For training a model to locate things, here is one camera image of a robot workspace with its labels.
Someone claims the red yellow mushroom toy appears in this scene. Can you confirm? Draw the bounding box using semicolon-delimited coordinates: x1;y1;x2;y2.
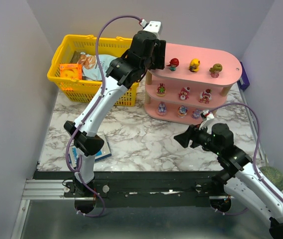
166;58;180;72

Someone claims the small purple bunny toy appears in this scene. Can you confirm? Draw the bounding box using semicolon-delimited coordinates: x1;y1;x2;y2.
191;109;201;120

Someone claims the purple bunny cup toy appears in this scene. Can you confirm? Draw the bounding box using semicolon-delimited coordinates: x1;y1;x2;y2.
178;106;188;118

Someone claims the yellow duck toy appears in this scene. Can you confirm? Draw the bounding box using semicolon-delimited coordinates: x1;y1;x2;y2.
189;58;200;73

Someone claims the strawberry tart toy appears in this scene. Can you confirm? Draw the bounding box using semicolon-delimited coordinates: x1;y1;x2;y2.
156;83;166;97

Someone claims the purple bunny donut toy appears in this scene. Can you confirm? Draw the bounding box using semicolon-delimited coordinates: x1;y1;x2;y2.
157;102;167;116

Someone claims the pink strawberry bear toy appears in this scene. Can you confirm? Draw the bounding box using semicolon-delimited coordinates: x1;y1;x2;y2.
199;89;211;104

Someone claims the olive brown round toy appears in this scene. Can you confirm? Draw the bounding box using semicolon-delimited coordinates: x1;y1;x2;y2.
209;63;223;78

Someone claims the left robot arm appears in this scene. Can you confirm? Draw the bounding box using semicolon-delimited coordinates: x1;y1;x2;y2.
64;29;166;184

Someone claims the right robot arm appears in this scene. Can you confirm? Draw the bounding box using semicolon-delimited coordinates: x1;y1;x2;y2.
174;123;283;239

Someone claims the pink three-tier shelf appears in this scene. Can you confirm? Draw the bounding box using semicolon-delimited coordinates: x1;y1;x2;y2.
144;43;242;124

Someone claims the purple box behind shelf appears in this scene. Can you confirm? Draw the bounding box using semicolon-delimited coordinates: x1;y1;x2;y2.
238;62;250;91

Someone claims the light blue snack bag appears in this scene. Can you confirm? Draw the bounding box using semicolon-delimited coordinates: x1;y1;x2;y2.
78;52;116;81

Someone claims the dark brown packet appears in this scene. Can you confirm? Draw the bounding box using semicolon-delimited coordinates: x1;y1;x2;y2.
70;51;81;64

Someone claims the orange snack box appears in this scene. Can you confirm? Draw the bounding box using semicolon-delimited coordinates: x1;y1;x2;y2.
59;63;82;81

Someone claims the yellow plastic shopping basket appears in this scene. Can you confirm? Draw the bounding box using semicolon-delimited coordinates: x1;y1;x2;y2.
47;34;132;103

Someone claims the blue boxed product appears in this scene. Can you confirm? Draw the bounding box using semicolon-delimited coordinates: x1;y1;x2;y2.
68;134;112;169

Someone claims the green textured ball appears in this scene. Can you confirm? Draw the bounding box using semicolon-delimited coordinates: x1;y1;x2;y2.
259;166;283;191

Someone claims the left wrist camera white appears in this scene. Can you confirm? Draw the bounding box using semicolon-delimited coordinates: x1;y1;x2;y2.
139;19;162;39

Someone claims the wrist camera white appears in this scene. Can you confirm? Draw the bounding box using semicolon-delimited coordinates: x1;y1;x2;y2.
139;19;162;39
199;110;214;130

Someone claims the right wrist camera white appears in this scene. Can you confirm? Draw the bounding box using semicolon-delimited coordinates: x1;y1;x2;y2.
199;110;214;130

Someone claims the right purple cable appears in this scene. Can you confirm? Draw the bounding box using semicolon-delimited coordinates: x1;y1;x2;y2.
200;102;283;219

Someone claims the purple cable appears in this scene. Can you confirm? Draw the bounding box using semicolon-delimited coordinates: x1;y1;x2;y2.
66;15;144;218
200;102;283;219

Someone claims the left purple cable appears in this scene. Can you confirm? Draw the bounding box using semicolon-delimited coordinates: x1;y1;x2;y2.
66;15;144;218

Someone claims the black mounting rail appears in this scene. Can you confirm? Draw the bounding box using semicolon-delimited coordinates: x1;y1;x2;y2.
33;171;231;212

